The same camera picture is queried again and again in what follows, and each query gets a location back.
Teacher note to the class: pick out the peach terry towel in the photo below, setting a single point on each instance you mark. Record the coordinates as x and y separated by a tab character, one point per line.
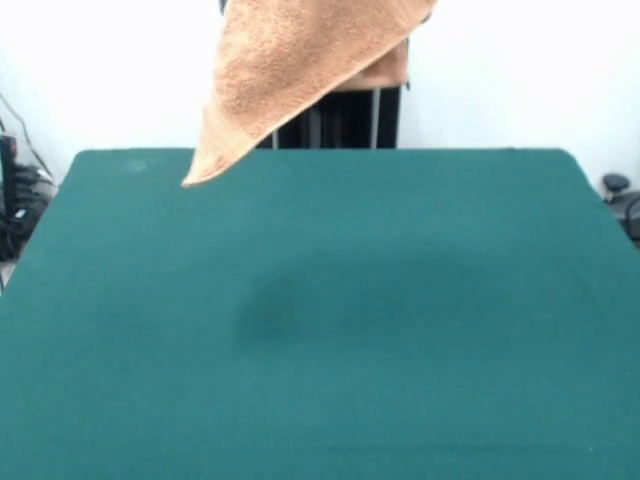
300	60

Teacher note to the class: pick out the dark green table cloth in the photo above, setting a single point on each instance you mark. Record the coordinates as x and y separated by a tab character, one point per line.
150	360

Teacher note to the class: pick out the black office chair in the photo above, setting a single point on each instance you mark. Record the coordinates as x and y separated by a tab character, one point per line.
616	182

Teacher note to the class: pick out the black bag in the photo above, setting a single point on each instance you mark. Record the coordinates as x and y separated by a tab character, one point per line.
15	235

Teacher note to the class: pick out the black box with red mark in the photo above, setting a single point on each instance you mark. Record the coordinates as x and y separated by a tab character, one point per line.
7	170

